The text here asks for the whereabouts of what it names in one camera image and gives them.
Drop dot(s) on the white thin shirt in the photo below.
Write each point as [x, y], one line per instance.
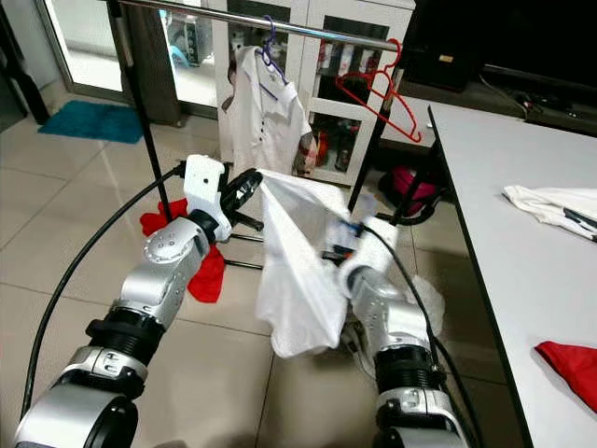
[298, 289]

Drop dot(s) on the white collared shirt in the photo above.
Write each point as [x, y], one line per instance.
[266, 121]

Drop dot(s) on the white t-shirt with black label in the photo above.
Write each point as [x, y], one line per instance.
[546, 207]

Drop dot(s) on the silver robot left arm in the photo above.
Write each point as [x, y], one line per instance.
[168, 280]

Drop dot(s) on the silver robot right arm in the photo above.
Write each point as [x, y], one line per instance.
[392, 322]

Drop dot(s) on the red cloth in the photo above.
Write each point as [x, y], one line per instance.
[205, 275]

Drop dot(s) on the magenta bag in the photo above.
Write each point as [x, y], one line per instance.
[412, 185]

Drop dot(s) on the grey curtain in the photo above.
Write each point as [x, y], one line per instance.
[159, 56]

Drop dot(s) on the silver and black clothes rack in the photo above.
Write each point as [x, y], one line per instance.
[298, 26]

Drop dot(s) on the teal floor mat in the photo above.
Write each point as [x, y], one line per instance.
[89, 121]

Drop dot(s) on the white glass-door cabinet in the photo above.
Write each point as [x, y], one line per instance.
[345, 11]

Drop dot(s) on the white framed glass door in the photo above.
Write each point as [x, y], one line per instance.
[79, 42]

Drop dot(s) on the red jacket with white stripes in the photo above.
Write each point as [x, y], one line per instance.
[569, 373]

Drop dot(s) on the black cabinet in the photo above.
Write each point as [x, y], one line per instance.
[504, 42]

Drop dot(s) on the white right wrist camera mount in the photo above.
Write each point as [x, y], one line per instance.
[378, 238]

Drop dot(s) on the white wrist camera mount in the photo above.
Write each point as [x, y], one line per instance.
[378, 238]
[203, 182]

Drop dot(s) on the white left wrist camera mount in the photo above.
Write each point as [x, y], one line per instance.
[203, 182]

